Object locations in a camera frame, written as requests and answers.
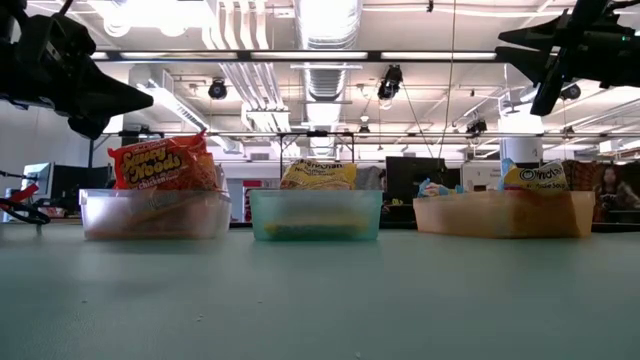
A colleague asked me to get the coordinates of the white sign board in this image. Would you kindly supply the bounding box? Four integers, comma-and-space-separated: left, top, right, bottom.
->
460, 162, 501, 191

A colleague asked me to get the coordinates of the computer monitor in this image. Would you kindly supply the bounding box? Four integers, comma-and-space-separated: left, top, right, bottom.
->
22, 161, 54, 195

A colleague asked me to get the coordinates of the red Saucy Noods packet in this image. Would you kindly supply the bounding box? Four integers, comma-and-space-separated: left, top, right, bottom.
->
107, 128, 221, 192

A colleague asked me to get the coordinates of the black panel screen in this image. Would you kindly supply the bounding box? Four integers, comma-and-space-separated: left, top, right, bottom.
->
385, 156, 447, 202

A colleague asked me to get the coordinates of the white ceiling duct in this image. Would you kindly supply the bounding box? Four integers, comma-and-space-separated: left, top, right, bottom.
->
294, 0, 362, 132

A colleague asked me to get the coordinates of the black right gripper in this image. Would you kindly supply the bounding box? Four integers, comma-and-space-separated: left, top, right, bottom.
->
494, 0, 640, 117

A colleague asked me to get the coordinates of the orange patterned cloth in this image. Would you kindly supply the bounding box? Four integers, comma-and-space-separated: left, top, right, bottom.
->
562, 159, 609, 192

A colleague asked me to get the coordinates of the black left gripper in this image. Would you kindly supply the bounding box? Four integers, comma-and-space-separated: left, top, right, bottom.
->
9, 12, 155, 141

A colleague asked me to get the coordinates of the clear plastic bin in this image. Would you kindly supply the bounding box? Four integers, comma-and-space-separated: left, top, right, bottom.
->
78, 187, 233, 241

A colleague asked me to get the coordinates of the teal plastic bin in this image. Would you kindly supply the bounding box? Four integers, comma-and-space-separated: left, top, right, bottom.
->
248, 188, 385, 242

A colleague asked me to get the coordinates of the red white poster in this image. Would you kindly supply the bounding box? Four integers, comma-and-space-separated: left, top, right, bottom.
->
242, 179, 264, 224

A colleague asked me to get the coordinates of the black overhead light bar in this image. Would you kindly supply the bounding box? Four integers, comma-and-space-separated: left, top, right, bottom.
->
89, 48, 501, 64

